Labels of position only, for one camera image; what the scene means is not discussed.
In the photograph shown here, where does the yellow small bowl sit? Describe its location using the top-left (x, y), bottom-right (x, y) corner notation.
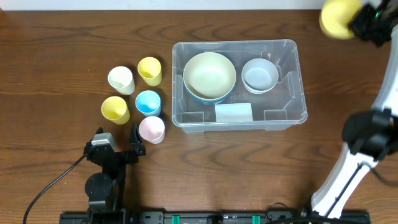
top-left (319, 0), bottom-right (363, 40)

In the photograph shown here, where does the beige large bowl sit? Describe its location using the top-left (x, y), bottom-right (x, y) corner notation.
top-left (183, 52), bottom-right (237, 100)

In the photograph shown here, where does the grey small bowl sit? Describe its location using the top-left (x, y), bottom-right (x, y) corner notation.
top-left (241, 58), bottom-right (279, 90)

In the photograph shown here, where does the white small bowl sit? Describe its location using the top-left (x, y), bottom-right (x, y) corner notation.
top-left (243, 82), bottom-right (275, 95)

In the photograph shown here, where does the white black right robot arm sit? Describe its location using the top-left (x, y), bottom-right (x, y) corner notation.
top-left (309, 0), bottom-right (397, 220)

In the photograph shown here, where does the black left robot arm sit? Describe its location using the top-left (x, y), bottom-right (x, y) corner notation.
top-left (83, 124), bottom-right (146, 212)

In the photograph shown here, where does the pink plastic cup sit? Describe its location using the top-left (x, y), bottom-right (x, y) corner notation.
top-left (139, 116), bottom-right (165, 144)

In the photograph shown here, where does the yellow cup near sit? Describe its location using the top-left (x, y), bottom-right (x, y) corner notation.
top-left (101, 96), bottom-right (130, 124)

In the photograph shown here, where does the yellow cup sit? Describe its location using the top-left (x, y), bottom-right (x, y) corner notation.
top-left (101, 96), bottom-right (130, 124)
top-left (137, 57), bottom-right (162, 86)

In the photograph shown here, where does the light blue plastic cup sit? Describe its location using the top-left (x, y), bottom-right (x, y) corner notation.
top-left (135, 90), bottom-right (162, 117)

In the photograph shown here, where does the white plastic cup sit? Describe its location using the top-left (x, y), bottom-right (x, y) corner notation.
top-left (108, 66), bottom-right (135, 95)

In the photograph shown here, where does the yellow cup far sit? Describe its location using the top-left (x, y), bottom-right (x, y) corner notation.
top-left (137, 57), bottom-right (162, 86)

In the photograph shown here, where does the dark teal large bowl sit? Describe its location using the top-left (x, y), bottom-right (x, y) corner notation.
top-left (184, 86), bottom-right (235, 105)

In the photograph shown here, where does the white label sticker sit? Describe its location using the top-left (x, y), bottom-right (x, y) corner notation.
top-left (215, 103), bottom-right (253, 123)

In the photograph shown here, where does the clear plastic storage bin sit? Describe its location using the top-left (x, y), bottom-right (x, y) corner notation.
top-left (172, 39), bottom-right (308, 133)

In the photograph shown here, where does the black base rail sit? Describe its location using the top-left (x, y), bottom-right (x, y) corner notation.
top-left (58, 208), bottom-right (371, 224)

